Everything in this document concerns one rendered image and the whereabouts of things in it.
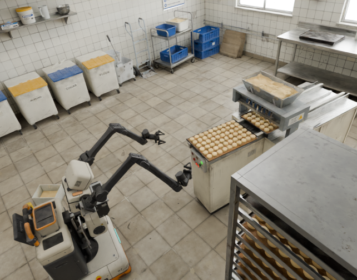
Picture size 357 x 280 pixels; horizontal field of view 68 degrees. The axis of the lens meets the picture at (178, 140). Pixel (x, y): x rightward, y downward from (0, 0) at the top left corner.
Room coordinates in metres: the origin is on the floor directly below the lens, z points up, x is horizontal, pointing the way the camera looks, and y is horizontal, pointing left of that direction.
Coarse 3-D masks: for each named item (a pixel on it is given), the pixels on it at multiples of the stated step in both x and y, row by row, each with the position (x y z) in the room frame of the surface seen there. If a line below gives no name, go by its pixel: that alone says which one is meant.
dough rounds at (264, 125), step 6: (246, 114) 2.39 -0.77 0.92; (252, 114) 2.41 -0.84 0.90; (258, 114) 2.37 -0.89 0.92; (252, 120) 2.28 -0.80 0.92; (258, 120) 2.27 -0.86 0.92; (264, 120) 2.26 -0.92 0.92; (258, 126) 2.19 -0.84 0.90; (264, 126) 2.15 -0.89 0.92; (270, 126) 2.14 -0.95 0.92; (276, 126) 2.13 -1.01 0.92
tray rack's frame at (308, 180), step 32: (256, 160) 0.77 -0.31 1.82; (288, 160) 0.75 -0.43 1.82; (320, 160) 0.73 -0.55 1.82; (352, 160) 0.72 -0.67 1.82; (256, 192) 0.61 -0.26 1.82; (288, 192) 0.59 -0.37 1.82; (320, 192) 0.58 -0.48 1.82; (352, 192) 0.57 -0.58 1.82; (288, 224) 0.49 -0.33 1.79; (320, 224) 0.46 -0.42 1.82; (352, 224) 0.45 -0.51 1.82; (352, 256) 0.35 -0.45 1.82
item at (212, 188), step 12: (252, 144) 2.01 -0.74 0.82; (228, 156) 1.86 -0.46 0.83; (240, 156) 1.93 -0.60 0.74; (252, 156) 2.01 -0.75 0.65; (192, 168) 2.06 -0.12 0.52; (216, 168) 1.80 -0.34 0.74; (228, 168) 1.87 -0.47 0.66; (240, 168) 1.94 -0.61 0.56; (204, 180) 1.86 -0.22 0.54; (216, 180) 1.80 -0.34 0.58; (228, 180) 1.87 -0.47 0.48; (204, 192) 1.86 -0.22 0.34; (216, 192) 1.80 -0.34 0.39; (228, 192) 1.87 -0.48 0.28; (240, 192) 1.96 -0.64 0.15; (204, 204) 1.87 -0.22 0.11; (216, 204) 1.80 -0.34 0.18; (228, 204) 1.92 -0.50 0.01
